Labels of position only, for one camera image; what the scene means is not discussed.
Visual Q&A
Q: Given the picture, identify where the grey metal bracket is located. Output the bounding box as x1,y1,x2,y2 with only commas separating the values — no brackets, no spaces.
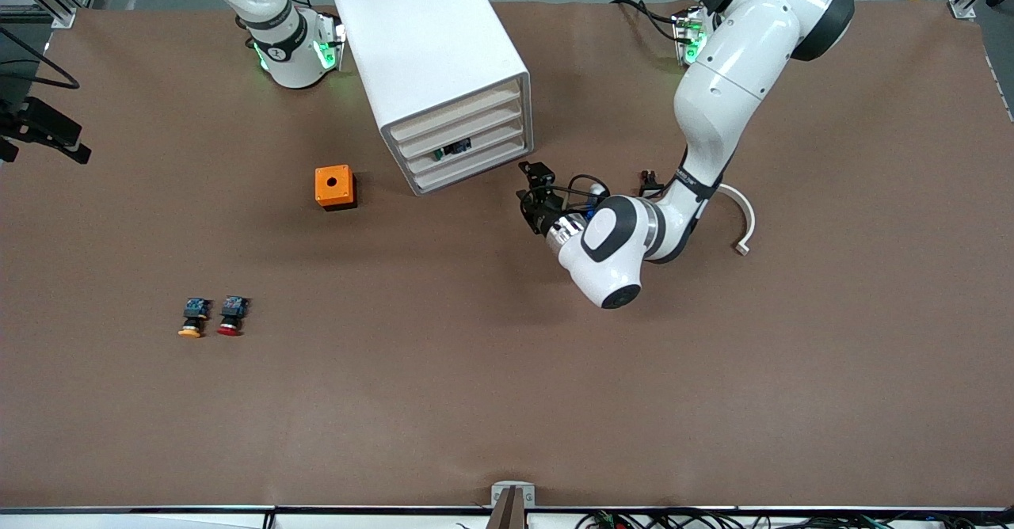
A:
490,481,536,508

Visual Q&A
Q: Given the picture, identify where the brown table cover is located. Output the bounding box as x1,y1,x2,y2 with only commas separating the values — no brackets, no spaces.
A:
0,0,1014,511

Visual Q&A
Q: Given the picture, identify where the yellow push button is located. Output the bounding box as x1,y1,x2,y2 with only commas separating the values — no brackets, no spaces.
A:
177,298,213,340

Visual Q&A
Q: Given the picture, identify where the red push button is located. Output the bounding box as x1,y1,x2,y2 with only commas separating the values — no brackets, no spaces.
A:
216,295,250,337

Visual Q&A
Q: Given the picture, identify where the white table edge rail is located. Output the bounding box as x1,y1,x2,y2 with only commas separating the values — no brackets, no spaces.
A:
0,504,1014,529

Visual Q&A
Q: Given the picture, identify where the white curved bracket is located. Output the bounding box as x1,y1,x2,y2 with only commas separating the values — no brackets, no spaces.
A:
715,184,757,257

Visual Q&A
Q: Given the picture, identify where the black base cable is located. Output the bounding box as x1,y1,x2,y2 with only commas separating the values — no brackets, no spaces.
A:
610,0,684,40

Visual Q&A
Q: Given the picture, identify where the black cable bundle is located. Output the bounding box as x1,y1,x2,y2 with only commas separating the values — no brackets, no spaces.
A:
577,508,1014,529

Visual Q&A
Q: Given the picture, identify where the dark camera pole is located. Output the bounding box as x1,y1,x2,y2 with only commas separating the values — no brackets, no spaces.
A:
485,487,528,529

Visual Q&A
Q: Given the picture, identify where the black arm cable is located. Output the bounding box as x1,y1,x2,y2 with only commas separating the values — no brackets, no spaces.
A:
555,173,612,215
0,26,81,91

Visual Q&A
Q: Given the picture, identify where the orange box with hole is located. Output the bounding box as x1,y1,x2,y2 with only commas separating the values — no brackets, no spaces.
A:
314,165,358,211

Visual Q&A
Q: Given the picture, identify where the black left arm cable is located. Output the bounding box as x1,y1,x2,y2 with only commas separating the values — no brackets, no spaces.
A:
555,173,612,215

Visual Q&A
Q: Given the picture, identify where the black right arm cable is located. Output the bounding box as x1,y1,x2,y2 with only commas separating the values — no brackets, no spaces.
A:
0,26,81,91

